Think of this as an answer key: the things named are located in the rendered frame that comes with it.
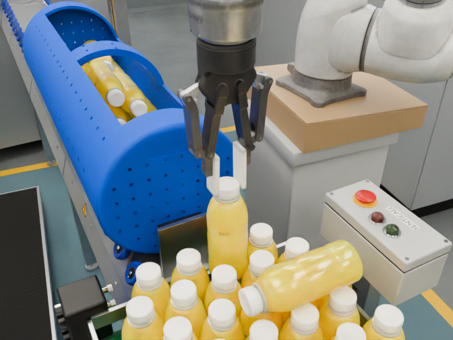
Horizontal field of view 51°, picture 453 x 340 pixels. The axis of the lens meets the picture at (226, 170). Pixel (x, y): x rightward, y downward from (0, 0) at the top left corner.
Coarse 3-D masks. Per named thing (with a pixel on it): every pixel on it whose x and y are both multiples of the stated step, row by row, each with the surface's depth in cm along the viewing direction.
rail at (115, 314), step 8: (280, 248) 92; (208, 272) 86; (120, 304) 80; (104, 312) 78; (112, 312) 79; (120, 312) 80; (96, 320) 78; (104, 320) 79; (112, 320) 80; (96, 328) 79
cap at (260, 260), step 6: (258, 252) 76; (264, 252) 76; (252, 258) 75; (258, 258) 75; (264, 258) 75; (270, 258) 75; (252, 264) 74; (258, 264) 74; (264, 264) 74; (270, 264) 74; (252, 270) 75; (258, 270) 74; (264, 270) 74
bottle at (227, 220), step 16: (208, 208) 73; (224, 208) 71; (240, 208) 72; (208, 224) 74; (224, 224) 71; (240, 224) 72; (208, 240) 76; (224, 240) 73; (240, 240) 74; (208, 256) 79; (224, 256) 75; (240, 256) 76; (240, 272) 78
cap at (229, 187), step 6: (222, 180) 72; (228, 180) 72; (234, 180) 72; (222, 186) 71; (228, 186) 71; (234, 186) 70; (222, 192) 70; (228, 192) 70; (234, 192) 70; (222, 198) 71; (228, 198) 70
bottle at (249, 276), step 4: (248, 268) 77; (244, 272) 78; (248, 272) 76; (252, 272) 75; (244, 276) 77; (248, 276) 76; (252, 276) 75; (256, 276) 75; (244, 280) 77; (248, 280) 76; (252, 280) 75; (244, 284) 77; (248, 284) 76
